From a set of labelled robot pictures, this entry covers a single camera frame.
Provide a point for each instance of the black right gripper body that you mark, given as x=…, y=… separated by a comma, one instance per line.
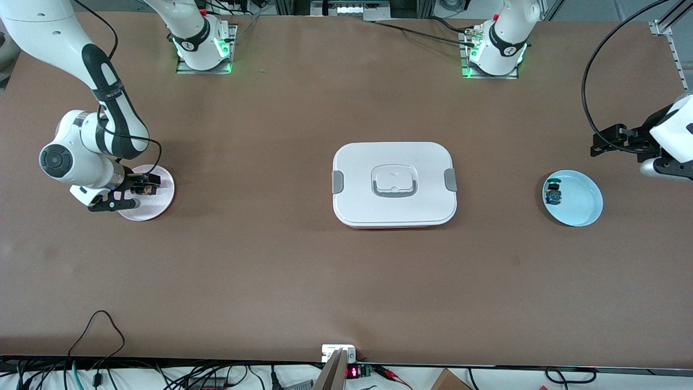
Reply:
x=131, y=182

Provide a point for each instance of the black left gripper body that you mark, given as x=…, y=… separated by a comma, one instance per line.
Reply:
x=645, y=137

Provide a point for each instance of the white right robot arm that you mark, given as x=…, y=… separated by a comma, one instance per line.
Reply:
x=54, y=32

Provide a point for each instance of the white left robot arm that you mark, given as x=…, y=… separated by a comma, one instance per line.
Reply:
x=503, y=49

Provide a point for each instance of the brown cardboard box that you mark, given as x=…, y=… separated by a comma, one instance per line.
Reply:
x=449, y=382

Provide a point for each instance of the pink round plate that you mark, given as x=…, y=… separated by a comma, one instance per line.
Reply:
x=154, y=208

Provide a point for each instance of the light blue round plate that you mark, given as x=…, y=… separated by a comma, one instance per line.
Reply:
x=582, y=200

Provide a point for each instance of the small black green component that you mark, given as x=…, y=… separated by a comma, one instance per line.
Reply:
x=553, y=194

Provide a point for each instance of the white rack device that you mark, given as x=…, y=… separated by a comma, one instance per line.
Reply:
x=352, y=7

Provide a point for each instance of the aluminium profile bar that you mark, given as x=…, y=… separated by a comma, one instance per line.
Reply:
x=331, y=374

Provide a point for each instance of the red digit display board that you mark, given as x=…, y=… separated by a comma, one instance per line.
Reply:
x=354, y=372

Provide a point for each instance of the red clip lead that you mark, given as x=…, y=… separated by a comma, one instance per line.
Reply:
x=392, y=375

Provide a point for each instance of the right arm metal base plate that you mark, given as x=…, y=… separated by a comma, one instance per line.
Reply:
x=184, y=68

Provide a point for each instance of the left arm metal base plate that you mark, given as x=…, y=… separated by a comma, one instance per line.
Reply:
x=466, y=73

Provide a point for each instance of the white metal bracket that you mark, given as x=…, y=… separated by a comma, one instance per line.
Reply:
x=327, y=351

